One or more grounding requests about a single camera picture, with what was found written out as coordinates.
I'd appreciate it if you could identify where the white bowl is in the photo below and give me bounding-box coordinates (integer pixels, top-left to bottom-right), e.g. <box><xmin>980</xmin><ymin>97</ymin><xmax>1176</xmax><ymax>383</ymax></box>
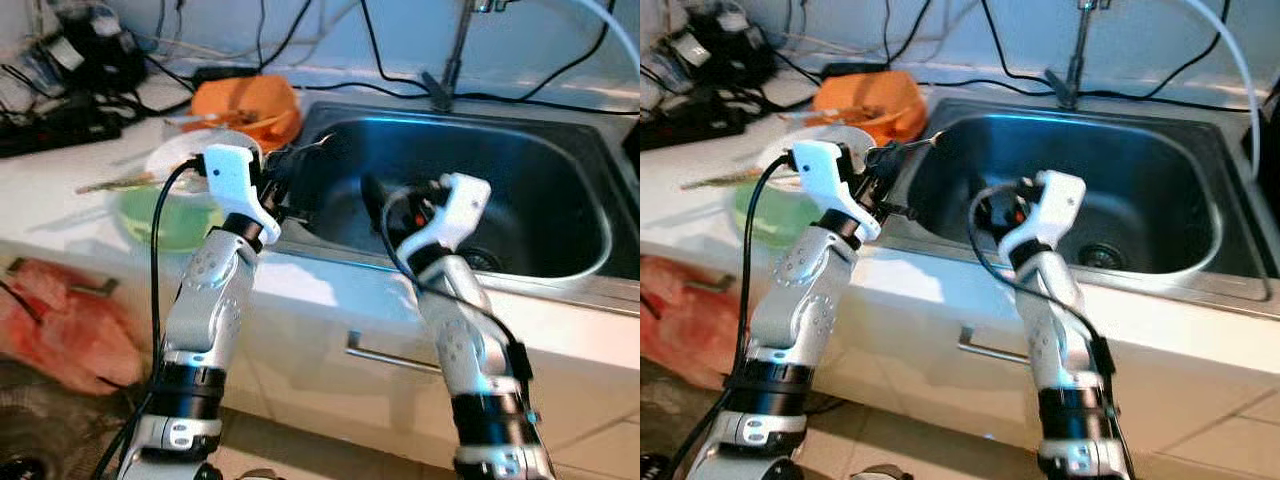
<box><xmin>765</xmin><ymin>125</ymin><xmax>871</xmax><ymax>191</ymax></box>
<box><xmin>145</xmin><ymin>128</ymin><xmax>263</xmax><ymax>196</ymax></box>

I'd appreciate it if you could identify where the white kitchen base cabinet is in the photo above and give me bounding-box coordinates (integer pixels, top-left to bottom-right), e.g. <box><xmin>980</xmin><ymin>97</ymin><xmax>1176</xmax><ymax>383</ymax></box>
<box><xmin>640</xmin><ymin>240</ymin><xmax>1280</xmax><ymax>480</ymax></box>
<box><xmin>0</xmin><ymin>240</ymin><xmax>641</xmax><ymax>480</ymax></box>

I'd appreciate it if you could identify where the orange bowl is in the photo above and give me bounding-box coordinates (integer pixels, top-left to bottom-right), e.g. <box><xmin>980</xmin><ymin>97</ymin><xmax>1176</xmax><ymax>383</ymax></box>
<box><xmin>812</xmin><ymin>70</ymin><xmax>926</xmax><ymax>141</ymax></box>
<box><xmin>190</xmin><ymin>75</ymin><xmax>303</xmax><ymax>146</ymax></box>

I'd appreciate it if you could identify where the metal sink drain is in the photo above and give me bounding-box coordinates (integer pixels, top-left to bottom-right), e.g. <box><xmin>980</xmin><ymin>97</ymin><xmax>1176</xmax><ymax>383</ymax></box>
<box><xmin>1078</xmin><ymin>240</ymin><xmax>1131</xmax><ymax>271</ymax></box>
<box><xmin>455</xmin><ymin>245</ymin><xmax>506</xmax><ymax>273</ymax></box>

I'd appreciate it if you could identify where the light green plate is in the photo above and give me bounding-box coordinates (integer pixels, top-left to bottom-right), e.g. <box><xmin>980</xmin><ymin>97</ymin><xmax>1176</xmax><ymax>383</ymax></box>
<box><xmin>115</xmin><ymin>180</ymin><xmax>226</xmax><ymax>253</ymax></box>
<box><xmin>733</xmin><ymin>178</ymin><xmax>836</xmax><ymax>249</ymax></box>

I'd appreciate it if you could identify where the metal faucet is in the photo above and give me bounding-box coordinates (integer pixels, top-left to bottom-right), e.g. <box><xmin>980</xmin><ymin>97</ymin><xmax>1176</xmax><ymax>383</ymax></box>
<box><xmin>1045</xmin><ymin>0</ymin><xmax>1116</xmax><ymax>111</ymax></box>
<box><xmin>420</xmin><ymin>0</ymin><xmax>511</xmax><ymax>113</ymax></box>

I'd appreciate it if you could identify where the stainless steel sink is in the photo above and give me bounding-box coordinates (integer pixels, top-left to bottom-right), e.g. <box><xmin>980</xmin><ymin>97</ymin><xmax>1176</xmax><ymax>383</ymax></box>
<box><xmin>255</xmin><ymin>98</ymin><xmax>641</xmax><ymax>301</ymax></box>
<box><xmin>880</xmin><ymin>95</ymin><xmax>1280</xmax><ymax>306</ymax></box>

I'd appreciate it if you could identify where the black power strip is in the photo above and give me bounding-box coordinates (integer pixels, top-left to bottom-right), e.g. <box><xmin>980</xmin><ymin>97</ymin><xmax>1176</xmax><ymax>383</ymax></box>
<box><xmin>640</xmin><ymin>95</ymin><xmax>751</xmax><ymax>141</ymax></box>
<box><xmin>0</xmin><ymin>100</ymin><xmax>126</xmax><ymax>159</ymax></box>

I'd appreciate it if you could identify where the black box device with labels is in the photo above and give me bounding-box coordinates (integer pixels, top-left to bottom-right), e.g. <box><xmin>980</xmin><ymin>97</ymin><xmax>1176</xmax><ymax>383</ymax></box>
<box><xmin>655</xmin><ymin>10</ymin><xmax>776</xmax><ymax>91</ymax></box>
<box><xmin>35</xmin><ymin>5</ymin><xmax>146</xmax><ymax>96</ymax></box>

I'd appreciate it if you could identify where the red plastic bag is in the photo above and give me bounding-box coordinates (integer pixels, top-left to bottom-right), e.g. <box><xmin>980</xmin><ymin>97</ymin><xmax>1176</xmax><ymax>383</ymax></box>
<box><xmin>0</xmin><ymin>258</ymin><xmax>146</xmax><ymax>396</ymax></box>
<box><xmin>640</xmin><ymin>255</ymin><xmax>761</xmax><ymax>391</ymax></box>

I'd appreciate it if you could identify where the black appliance with red sticker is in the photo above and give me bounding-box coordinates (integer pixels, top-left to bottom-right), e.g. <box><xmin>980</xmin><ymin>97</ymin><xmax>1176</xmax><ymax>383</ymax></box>
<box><xmin>1243</xmin><ymin>85</ymin><xmax>1280</xmax><ymax>196</ymax></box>

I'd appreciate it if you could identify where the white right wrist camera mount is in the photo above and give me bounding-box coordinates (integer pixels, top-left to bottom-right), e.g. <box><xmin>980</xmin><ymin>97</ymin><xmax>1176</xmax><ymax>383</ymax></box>
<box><xmin>395</xmin><ymin>173</ymin><xmax>491</xmax><ymax>263</ymax></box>
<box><xmin>997</xmin><ymin>170</ymin><xmax>1086</xmax><ymax>263</ymax></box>

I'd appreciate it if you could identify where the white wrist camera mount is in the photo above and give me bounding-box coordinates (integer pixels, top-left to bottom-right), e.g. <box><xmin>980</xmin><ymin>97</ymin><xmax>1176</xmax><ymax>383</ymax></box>
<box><xmin>203</xmin><ymin>145</ymin><xmax>283</xmax><ymax>244</ymax></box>
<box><xmin>792</xmin><ymin>140</ymin><xmax>883</xmax><ymax>241</ymax></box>
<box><xmin>997</xmin><ymin>170</ymin><xmax>1086</xmax><ymax>263</ymax></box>
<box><xmin>395</xmin><ymin>173</ymin><xmax>491</xmax><ymax>263</ymax></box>

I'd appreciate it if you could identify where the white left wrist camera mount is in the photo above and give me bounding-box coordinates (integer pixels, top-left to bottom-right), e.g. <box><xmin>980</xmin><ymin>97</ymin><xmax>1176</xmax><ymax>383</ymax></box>
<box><xmin>792</xmin><ymin>140</ymin><xmax>883</xmax><ymax>241</ymax></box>
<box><xmin>203</xmin><ymin>145</ymin><xmax>283</xmax><ymax>244</ymax></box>

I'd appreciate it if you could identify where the black wall cable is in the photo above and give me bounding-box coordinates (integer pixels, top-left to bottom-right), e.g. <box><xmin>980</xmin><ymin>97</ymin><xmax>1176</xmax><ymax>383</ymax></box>
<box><xmin>980</xmin><ymin>0</ymin><xmax>1056</xmax><ymax>93</ymax></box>
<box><xmin>520</xmin><ymin>0</ymin><xmax>613</xmax><ymax>101</ymax></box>
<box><xmin>360</xmin><ymin>0</ymin><xmax>436</xmax><ymax>96</ymax></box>
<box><xmin>1145</xmin><ymin>0</ymin><xmax>1233</xmax><ymax>99</ymax></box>

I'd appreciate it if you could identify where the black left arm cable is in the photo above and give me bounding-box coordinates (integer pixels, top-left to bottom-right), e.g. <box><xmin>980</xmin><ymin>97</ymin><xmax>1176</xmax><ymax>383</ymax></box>
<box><xmin>690</xmin><ymin>155</ymin><xmax>801</xmax><ymax>480</ymax></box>
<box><xmin>95</xmin><ymin>160</ymin><xmax>206</xmax><ymax>480</ymax></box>

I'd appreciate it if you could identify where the white hose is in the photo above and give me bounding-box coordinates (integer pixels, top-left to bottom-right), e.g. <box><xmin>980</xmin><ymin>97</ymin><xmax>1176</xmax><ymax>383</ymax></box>
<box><xmin>1180</xmin><ymin>0</ymin><xmax>1263</xmax><ymax>181</ymax></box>
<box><xmin>570</xmin><ymin>0</ymin><xmax>641</xmax><ymax>71</ymax></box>

